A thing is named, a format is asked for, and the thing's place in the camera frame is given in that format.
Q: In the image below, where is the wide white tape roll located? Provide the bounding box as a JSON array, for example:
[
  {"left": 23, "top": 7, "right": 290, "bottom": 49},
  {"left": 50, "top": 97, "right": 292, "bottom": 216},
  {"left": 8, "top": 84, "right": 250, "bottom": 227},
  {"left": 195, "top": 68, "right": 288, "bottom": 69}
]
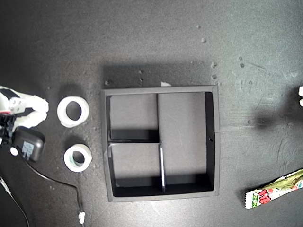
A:
[{"left": 56, "top": 96, "right": 90, "bottom": 128}]

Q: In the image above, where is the white tape roll teal core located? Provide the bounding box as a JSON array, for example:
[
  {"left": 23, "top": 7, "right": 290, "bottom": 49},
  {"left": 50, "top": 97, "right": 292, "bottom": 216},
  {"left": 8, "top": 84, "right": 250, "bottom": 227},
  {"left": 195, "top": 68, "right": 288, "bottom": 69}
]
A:
[{"left": 63, "top": 143, "right": 92, "bottom": 173}]

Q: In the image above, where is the green and red snack bar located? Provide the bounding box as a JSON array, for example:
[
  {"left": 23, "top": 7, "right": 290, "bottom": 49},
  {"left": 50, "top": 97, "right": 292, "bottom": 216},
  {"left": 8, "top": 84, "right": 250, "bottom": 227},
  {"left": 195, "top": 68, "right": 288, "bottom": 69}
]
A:
[{"left": 245, "top": 168, "right": 303, "bottom": 209}]

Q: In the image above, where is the black tray with wells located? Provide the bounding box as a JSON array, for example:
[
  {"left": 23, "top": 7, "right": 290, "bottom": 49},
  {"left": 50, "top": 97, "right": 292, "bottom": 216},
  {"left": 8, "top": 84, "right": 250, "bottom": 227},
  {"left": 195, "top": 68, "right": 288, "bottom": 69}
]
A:
[{"left": 100, "top": 85, "right": 221, "bottom": 202}]

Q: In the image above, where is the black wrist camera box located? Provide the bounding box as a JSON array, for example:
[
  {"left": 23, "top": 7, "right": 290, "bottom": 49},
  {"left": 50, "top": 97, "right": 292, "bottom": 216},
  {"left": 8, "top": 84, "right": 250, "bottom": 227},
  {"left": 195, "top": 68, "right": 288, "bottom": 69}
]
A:
[{"left": 10, "top": 126, "right": 46, "bottom": 164}]

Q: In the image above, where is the thin black and white cable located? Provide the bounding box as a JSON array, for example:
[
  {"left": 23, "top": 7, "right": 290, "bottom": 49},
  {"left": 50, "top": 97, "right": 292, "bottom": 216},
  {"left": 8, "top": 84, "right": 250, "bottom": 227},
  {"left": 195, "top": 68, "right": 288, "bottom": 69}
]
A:
[{"left": 0, "top": 176, "right": 31, "bottom": 227}]

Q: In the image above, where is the black camera cable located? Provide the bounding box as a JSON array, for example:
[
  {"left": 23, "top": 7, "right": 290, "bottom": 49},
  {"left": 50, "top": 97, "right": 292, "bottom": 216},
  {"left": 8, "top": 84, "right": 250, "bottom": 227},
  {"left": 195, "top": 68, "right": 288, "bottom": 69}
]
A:
[{"left": 16, "top": 151, "right": 83, "bottom": 213}]

